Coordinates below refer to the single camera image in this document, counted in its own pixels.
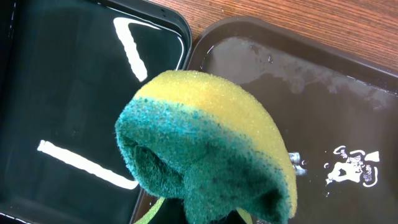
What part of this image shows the green yellow sponge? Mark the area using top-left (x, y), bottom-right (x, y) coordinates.
top-left (115, 71), bottom-right (297, 223)

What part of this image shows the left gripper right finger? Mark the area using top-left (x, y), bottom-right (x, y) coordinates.
top-left (217, 211), bottom-right (246, 224)

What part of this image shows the black water basin tray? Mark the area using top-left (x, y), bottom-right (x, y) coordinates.
top-left (1, 0), bottom-right (192, 223)

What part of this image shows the large dark serving tray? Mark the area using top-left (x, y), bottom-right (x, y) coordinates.
top-left (139, 16), bottom-right (397, 223)

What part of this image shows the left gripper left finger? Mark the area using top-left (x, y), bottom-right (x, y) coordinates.
top-left (154, 198), bottom-right (188, 224)

